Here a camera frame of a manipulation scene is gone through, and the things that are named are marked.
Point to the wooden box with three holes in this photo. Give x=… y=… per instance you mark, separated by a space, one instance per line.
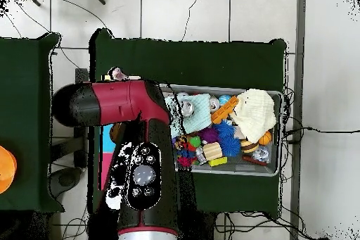
x=108 y=138

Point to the dark green side table cloth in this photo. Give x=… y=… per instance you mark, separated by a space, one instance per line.
x=25 y=96

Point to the orange round object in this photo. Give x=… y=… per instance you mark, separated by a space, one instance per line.
x=7 y=169

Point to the blue globe ball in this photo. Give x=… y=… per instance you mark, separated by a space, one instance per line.
x=224 y=99

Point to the large blue spiky ball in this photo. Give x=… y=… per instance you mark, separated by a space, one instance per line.
x=230 y=145

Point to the purple spiky ball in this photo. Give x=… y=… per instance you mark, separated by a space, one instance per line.
x=208 y=134

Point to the silver mesh bin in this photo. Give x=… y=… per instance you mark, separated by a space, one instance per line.
x=253 y=168

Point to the mint knitted cloth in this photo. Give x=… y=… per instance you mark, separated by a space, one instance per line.
x=199 y=113

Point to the orange basketball toy ball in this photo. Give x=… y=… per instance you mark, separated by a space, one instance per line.
x=265 y=138

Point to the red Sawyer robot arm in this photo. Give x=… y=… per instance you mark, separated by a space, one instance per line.
x=118 y=102

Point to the orange plastic block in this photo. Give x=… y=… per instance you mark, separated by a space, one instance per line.
x=223 y=110

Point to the crushed silver can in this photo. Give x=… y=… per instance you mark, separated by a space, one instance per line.
x=188 y=109

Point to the small blue spiky ball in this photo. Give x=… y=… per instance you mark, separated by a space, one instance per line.
x=225 y=128

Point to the ridged wooden block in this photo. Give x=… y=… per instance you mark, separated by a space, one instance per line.
x=213 y=151

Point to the cream knitted cloth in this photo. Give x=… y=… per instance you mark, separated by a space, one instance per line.
x=253 y=116

